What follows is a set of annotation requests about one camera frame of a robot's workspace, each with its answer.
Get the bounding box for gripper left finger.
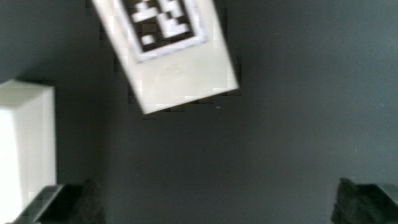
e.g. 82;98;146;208
11;179;107;224

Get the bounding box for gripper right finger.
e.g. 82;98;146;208
331;178;398;224

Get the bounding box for white stool leg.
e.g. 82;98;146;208
93;0;239;114

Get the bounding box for white U-shaped frame fence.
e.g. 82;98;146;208
0;80;57;219

